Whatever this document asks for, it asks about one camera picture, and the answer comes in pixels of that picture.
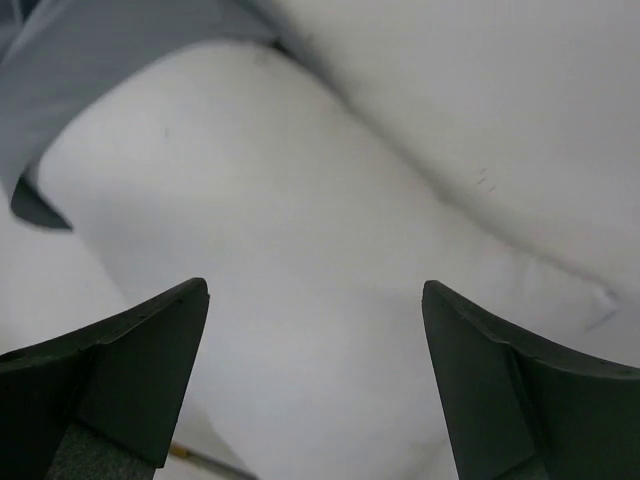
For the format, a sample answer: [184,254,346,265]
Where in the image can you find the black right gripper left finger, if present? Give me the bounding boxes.
[1,278,210,479]

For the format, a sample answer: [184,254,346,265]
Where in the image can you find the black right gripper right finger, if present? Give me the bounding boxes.
[422,281,639,479]

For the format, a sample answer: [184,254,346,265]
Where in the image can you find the white pillow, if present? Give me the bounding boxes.
[1,1,639,479]

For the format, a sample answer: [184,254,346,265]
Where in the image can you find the grey pillowcase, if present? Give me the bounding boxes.
[1,0,281,230]

